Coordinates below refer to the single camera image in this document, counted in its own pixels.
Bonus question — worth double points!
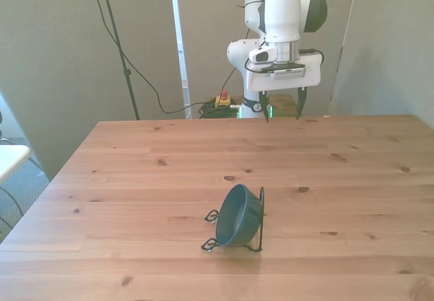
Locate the black floor cables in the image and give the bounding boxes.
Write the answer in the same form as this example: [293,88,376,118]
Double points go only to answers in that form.
[0,137,47,233]

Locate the black wire bowl stand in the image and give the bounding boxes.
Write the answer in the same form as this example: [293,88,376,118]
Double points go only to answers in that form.
[200,186,266,254]

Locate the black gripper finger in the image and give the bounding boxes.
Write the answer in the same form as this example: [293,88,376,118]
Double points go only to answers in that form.
[259,90,271,124]
[295,87,308,121]

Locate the black camera stand pole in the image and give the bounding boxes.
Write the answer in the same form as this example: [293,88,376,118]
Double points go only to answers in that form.
[96,0,141,121]

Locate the white side table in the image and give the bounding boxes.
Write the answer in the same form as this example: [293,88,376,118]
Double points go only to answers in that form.
[0,144,32,184]

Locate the dark teal bowl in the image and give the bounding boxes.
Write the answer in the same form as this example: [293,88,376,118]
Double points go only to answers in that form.
[215,183,263,248]

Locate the coiled green cable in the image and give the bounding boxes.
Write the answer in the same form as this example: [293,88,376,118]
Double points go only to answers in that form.
[197,100,241,120]

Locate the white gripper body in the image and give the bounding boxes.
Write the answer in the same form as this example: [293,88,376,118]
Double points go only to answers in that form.
[245,52,322,92]

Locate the yellow emergency stop box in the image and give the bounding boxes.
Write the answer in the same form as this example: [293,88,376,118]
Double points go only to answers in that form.
[214,90,232,109]

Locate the long black hanging cable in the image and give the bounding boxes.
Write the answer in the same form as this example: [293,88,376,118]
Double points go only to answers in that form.
[85,0,238,115]

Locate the white vertical frame strip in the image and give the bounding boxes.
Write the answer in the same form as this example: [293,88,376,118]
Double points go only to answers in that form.
[169,0,193,120]

